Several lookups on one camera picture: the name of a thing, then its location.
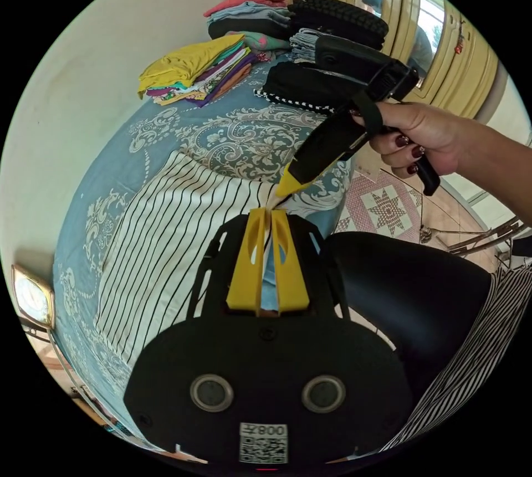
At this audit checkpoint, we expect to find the person's right forearm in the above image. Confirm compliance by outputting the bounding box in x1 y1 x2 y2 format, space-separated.
455 114 532 200

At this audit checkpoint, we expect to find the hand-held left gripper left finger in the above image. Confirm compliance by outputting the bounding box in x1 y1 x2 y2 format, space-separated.
226 208 267 312

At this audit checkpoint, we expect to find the bed with blue patterned sheet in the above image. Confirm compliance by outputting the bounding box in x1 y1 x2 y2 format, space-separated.
52 49 359 441

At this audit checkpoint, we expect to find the gold framed clock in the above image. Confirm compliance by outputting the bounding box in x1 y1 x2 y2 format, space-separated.
11 264 56 330

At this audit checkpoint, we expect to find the person's right hand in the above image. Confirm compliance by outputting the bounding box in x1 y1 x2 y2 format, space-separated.
352 102 463 179

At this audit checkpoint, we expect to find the pile of clothes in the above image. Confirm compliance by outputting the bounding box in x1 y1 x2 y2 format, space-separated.
137 0 390 117

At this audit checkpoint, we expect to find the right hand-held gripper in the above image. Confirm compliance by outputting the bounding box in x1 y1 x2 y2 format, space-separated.
275 89 441 198

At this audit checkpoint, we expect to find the person's body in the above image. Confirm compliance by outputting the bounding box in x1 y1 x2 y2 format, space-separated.
326 230 532 454

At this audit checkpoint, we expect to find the black and white striped long sleeve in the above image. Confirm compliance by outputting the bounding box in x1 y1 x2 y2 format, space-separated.
94 150 301 371

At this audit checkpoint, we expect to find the yellow cupboard with mirror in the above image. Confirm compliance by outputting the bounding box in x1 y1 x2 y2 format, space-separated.
217 0 500 121

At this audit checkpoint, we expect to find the pink patterned floor mat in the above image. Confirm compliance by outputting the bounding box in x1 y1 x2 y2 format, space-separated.
332 168 424 242

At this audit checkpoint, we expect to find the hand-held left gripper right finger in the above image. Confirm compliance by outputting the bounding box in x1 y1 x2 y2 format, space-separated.
271 209 310 316

